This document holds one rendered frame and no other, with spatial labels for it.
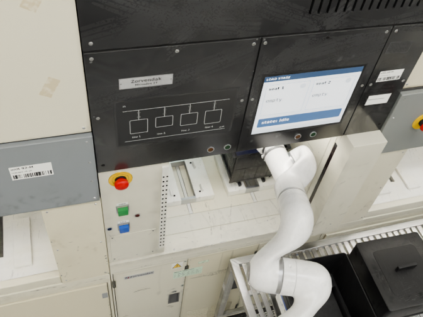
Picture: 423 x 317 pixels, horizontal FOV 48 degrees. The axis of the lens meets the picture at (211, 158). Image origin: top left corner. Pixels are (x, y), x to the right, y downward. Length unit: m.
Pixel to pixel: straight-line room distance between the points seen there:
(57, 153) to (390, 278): 1.30
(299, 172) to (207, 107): 0.44
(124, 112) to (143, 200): 0.40
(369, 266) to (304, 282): 0.67
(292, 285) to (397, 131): 0.63
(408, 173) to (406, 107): 0.75
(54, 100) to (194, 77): 0.32
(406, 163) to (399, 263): 0.53
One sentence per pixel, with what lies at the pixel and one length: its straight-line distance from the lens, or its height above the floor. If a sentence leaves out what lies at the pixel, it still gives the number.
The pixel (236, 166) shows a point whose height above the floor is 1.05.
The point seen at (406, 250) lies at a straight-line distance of 2.06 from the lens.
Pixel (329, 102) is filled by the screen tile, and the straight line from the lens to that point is 1.38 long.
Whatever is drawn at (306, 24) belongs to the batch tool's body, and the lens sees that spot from 1.16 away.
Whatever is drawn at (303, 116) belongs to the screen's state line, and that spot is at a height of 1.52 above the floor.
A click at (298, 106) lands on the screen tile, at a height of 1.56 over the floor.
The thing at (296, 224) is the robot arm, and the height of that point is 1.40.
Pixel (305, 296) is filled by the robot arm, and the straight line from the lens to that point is 1.32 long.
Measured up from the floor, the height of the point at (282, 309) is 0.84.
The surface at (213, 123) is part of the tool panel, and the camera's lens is 1.27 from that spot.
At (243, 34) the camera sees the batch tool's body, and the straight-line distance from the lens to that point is 1.10.
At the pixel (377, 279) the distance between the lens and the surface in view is 1.94.
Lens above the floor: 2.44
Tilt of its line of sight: 50 degrees down
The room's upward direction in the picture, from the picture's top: 9 degrees clockwise
